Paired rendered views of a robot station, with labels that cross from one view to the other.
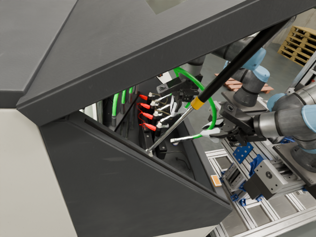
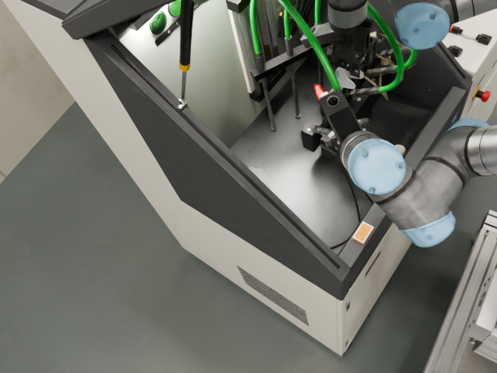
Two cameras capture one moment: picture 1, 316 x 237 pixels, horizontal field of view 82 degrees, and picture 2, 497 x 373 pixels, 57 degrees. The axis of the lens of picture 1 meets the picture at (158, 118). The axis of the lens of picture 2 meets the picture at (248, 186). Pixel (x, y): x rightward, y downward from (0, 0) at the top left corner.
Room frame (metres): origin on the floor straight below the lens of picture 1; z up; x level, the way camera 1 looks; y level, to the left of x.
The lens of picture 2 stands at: (0.14, -0.66, 2.00)
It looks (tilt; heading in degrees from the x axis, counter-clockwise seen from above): 58 degrees down; 73
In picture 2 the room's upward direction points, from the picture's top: 19 degrees counter-clockwise
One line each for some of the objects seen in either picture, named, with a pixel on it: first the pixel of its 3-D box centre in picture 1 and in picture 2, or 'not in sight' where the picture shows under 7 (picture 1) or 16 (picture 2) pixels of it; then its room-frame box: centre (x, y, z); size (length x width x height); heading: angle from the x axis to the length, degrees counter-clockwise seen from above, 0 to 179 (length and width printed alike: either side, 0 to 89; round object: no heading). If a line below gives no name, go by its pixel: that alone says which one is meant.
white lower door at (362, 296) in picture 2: not in sight; (393, 249); (0.69, -0.25, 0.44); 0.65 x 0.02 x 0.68; 20
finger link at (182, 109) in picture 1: (179, 110); (344, 81); (0.61, -0.08, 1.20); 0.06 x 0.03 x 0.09; 110
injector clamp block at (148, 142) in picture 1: (149, 134); (348, 112); (0.72, 0.03, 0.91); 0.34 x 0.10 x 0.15; 20
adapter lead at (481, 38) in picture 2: not in sight; (469, 33); (1.11, -0.02, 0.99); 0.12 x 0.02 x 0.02; 109
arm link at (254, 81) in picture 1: (255, 77); not in sight; (1.11, -0.54, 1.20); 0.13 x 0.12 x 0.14; 57
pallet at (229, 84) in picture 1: (242, 83); not in sight; (3.60, -1.57, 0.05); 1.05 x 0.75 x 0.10; 118
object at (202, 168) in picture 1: (193, 153); (402, 183); (0.69, -0.24, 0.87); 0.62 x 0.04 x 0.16; 20
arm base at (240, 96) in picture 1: (247, 94); not in sight; (1.10, -0.54, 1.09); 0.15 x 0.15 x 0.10
